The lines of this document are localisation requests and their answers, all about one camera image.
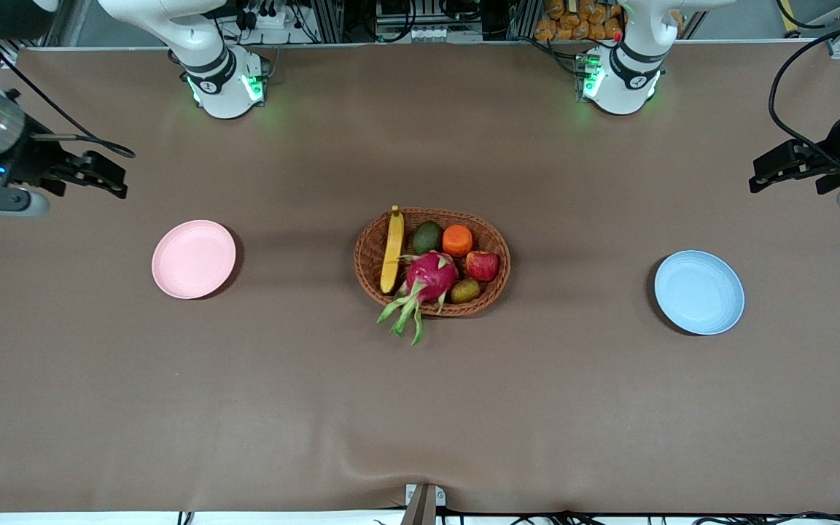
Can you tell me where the yellow banana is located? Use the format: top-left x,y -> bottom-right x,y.
380,205 -> 405,295

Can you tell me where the red apple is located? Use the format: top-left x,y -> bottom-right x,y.
465,250 -> 501,283

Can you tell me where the pink round plate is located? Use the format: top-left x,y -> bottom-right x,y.
152,219 -> 237,300

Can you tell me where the blue round plate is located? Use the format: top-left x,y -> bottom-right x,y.
654,250 -> 745,336

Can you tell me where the white power strip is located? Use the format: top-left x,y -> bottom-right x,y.
219,0 -> 303,46

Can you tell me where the bag of orange bread rolls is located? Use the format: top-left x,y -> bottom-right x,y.
535,0 -> 625,42

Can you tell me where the brown wicker basket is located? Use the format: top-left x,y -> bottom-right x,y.
353,209 -> 512,317

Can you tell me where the green avocado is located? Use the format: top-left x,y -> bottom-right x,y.
412,220 -> 443,255

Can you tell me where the orange fruit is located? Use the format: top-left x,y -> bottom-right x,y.
442,225 -> 474,258

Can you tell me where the pink dragon fruit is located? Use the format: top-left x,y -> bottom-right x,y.
377,251 -> 459,346

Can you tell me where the brown table cloth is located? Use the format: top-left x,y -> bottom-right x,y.
0,40 -> 840,515

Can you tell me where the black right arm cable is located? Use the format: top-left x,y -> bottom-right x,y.
0,40 -> 136,159

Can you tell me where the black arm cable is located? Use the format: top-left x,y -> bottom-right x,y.
0,40 -> 136,159
769,18 -> 840,172

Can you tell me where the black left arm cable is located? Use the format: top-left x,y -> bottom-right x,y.
769,18 -> 840,172

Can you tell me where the metal table edge bracket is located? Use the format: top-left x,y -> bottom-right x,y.
404,483 -> 447,525

